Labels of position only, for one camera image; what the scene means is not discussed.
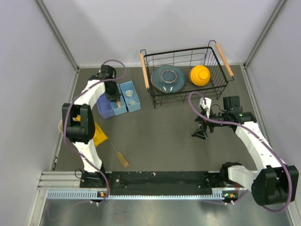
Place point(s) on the light blue middle bin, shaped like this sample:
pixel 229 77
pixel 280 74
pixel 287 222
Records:
pixel 121 108

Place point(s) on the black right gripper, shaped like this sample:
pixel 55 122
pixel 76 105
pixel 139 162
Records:
pixel 200 133

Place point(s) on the yellow ribbed bowl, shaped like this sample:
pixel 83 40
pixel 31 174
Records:
pixel 199 75

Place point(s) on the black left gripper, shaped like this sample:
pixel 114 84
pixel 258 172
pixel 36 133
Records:
pixel 114 97

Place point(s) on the yellow test tube rack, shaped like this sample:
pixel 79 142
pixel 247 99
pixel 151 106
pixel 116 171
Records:
pixel 99 136

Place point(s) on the grey slotted cable duct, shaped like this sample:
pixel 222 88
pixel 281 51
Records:
pixel 97 195

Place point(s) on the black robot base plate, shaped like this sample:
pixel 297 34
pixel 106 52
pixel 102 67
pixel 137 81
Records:
pixel 159 182

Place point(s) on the test tube brush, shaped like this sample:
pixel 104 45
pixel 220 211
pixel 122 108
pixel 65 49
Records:
pixel 120 156

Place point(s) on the beige ceramic mug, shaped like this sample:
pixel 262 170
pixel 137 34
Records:
pixel 60 126

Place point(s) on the dark blue ceramic plate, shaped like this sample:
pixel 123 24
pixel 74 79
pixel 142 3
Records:
pixel 168 79

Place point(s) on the white oval dish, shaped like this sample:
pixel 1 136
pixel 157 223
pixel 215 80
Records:
pixel 132 102

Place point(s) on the light blue right bin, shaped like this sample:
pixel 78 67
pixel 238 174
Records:
pixel 130 86

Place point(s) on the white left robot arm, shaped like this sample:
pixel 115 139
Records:
pixel 78 122

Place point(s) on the black wire basket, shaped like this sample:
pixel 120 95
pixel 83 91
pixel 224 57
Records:
pixel 210 56

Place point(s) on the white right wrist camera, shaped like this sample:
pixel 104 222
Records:
pixel 205 106

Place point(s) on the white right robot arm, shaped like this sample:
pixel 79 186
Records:
pixel 274 181

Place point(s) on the light blue bin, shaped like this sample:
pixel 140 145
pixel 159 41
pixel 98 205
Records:
pixel 121 108
pixel 130 86

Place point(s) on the purple plastic bin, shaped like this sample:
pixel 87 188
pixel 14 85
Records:
pixel 104 107

